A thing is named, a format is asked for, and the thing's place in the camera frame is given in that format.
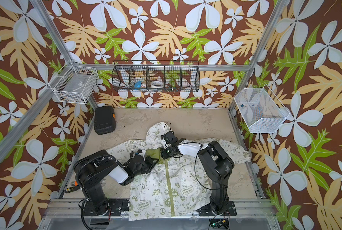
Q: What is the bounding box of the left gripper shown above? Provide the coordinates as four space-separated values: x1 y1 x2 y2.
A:
134 156 160 178

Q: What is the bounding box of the white green printed jacket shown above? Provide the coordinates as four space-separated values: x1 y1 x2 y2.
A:
106 122 251 221

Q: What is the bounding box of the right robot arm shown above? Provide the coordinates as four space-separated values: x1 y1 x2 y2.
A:
160 135 234 215

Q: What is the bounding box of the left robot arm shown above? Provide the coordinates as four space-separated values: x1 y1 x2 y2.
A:
74 149 159 215

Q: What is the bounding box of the black plastic case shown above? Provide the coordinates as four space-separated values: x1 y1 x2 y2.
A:
94 105 116 135

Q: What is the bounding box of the white tape roll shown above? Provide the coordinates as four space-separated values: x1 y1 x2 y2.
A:
150 80 164 89

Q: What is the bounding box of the blue object in basket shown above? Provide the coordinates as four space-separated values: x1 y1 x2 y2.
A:
134 81 142 89

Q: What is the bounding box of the white mesh basket right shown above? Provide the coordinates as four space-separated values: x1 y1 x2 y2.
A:
234 85 290 134

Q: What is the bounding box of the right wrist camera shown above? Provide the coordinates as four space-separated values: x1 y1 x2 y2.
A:
161 130 178 144

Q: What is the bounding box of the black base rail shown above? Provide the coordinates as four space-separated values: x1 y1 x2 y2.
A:
80 199 237 217

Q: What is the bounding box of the black wire basket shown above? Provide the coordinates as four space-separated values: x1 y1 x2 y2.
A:
110 60 200 92

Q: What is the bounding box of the white wire basket left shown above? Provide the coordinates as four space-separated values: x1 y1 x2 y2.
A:
51 66 99 104

